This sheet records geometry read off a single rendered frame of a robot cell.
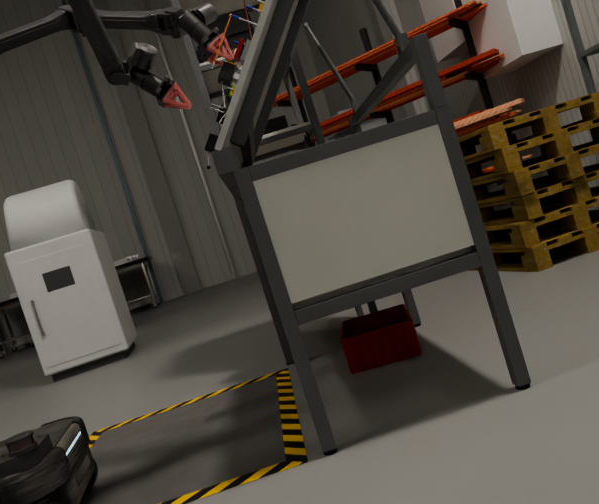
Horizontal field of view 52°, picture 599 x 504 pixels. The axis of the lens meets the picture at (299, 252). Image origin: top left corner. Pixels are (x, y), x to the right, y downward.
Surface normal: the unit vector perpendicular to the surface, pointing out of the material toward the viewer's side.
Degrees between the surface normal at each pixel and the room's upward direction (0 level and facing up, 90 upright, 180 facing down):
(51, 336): 90
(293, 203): 90
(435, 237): 90
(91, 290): 90
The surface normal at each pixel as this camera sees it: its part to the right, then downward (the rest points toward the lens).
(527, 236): 0.18, -0.01
